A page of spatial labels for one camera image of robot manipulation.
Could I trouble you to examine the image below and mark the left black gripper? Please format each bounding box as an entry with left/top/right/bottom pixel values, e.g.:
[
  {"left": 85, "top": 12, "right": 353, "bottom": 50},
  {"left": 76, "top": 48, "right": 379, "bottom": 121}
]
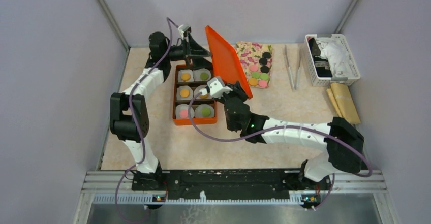
[{"left": 163, "top": 31, "right": 211, "bottom": 70}]

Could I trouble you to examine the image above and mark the green cookie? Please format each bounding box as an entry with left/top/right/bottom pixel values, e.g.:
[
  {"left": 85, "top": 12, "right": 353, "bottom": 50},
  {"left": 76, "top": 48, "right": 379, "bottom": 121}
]
[
  {"left": 260, "top": 73, "right": 270, "bottom": 80},
  {"left": 201, "top": 107, "right": 212, "bottom": 117},
  {"left": 199, "top": 72, "right": 210, "bottom": 81},
  {"left": 252, "top": 71, "right": 261, "bottom": 79}
]

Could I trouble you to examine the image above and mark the orange compartment box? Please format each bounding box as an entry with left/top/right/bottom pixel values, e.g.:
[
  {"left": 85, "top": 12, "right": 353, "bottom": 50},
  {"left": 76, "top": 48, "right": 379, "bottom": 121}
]
[{"left": 172, "top": 65, "right": 217, "bottom": 126}]

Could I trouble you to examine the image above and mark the orange box lid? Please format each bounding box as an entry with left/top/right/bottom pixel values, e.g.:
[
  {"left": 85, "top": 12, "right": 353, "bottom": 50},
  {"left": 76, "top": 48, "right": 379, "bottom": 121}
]
[{"left": 205, "top": 25, "right": 253, "bottom": 99}]

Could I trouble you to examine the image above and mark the pink cookie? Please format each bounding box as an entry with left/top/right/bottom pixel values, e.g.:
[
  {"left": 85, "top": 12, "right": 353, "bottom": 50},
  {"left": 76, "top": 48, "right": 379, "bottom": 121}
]
[
  {"left": 249, "top": 64, "right": 259, "bottom": 72},
  {"left": 258, "top": 80, "right": 268, "bottom": 88},
  {"left": 178, "top": 110, "right": 189, "bottom": 119}
]

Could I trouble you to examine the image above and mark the floral tray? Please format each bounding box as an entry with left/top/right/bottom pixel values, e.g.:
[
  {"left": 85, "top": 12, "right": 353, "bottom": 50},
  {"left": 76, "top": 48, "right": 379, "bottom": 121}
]
[{"left": 235, "top": 41, "right": 274, "bottom": 89}]

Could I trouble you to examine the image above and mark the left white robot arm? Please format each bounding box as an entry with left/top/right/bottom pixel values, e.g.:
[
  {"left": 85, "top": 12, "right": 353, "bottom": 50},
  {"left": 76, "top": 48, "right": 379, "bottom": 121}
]
[{"left": 110, "top": 30, "right": 212, "bottom": 190}]

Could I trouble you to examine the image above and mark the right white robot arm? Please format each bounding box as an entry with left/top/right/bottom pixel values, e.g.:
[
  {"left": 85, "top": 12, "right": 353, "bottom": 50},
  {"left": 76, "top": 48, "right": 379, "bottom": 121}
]
[{"left": 199, "top": 76, "right": 364, "bottom": 189}]

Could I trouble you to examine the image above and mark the white paper cup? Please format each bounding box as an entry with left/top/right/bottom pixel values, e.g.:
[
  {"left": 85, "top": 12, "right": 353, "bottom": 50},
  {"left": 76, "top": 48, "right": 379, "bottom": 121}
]
[
  {"left": 194, "top": 85, "right": 211, "bottom": 100},
  {"left": 176, "top": 85, "right": 194, "bottom": 101},
  {"left": 194, "top": 104, "right": 215, "bottom": 119},
  {"left": 192, "top": 68, "right": 211, "bottom": 82},
  {"left": 175, "top": 104, "right": 194, "bottom": 119},
  {"left": 177, "top": 69, "right": 194, "bottom": 82}
]

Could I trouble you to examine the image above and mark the orange cookie bottom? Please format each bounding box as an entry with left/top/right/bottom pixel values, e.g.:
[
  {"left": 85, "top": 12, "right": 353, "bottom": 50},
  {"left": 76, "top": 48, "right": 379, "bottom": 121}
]
[{"left": 248, "top": 78, "right": 259, "bottom": 86}]

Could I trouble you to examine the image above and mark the pink cookie bottom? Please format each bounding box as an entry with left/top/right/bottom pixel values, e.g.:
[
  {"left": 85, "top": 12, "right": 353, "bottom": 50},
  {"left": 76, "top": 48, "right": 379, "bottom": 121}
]
[{"left": 258, "top": 80, "right": 268, "bottom": 88}]

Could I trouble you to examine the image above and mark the black cookie lower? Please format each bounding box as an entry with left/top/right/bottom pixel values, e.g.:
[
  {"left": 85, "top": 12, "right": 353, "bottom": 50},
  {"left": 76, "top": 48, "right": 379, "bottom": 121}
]
[{"left": 260, "top": 66, "right": 270, "bottom": 74}]

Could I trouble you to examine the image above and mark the black cookie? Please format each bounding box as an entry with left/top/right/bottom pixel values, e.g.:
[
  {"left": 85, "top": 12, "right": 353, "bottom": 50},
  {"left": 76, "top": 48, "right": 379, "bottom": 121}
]
[
  {"left": 262, "top": 52, "right": 272, "bottom": 59},
  {"left": 260, "top": 66, "right": 270, "bottom": 74},
  {"left": 259, "top": 57, "right": 268, "bottom": 66}
]

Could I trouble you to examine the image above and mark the black cookie middle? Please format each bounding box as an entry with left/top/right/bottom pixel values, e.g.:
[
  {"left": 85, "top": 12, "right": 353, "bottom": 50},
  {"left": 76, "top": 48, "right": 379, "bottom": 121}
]
[{"left": 259, "top": 57, "right": 268, "bottom": 66}]

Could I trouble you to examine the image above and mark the black cookie upper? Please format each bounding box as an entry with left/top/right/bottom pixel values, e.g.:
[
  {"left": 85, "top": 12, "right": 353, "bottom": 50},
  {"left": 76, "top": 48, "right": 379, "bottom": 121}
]
[{"left": 262, "top": 52, "right": 272, "bottom": 59}]

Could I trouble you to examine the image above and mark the black item in basket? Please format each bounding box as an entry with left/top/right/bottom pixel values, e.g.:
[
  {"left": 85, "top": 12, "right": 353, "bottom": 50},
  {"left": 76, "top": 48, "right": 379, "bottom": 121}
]
[{"left": 307, "top": 38, "right": 333, "bottom": 78}]

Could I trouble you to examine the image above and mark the white plastic basket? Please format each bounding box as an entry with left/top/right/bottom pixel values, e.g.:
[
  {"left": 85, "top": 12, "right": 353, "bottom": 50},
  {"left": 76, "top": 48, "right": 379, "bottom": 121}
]
[{"left": 302, "top": 34, "right": 360, "bottom": 86}]

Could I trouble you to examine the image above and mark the white cloth in basket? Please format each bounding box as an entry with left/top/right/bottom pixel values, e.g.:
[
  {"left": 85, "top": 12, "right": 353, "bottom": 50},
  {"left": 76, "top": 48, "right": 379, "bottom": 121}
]
[{"left": 316, "top": 37, "right": 353, "bottom": 77}]

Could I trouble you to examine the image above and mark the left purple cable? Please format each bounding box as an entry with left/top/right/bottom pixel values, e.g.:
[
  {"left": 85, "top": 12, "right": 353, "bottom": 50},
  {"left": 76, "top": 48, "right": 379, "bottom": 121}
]
[{"left": 114, "top": 17, "right": 181, "bottom": 223}]

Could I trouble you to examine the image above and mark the purple cable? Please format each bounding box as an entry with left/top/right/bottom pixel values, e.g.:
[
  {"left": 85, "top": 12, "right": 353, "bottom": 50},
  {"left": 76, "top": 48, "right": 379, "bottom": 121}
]
[
  {"left": 114, "top": 17, "right": 181, "bottom": 223},
  {"left": 187, "top": 91, "right": 374, "bottom": 211}
]

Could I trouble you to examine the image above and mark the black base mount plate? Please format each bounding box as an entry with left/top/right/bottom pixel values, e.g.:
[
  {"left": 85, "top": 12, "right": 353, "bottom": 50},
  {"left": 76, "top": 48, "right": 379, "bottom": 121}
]
[{"left": 131, "top": 168, "right": 331, "bottom": 208}]

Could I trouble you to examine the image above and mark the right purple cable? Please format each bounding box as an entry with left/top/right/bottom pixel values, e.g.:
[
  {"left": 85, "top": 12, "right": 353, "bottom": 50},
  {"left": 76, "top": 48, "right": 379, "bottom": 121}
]
[{"left": 187, "top": 91, "right": 374, "bottom": 211}]

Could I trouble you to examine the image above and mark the aluminium frame rail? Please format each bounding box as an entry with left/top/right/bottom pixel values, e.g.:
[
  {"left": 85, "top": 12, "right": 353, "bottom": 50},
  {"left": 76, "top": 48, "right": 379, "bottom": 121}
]
[{"left": 74, "top": 170, "right": 397, "bottom": 223}]

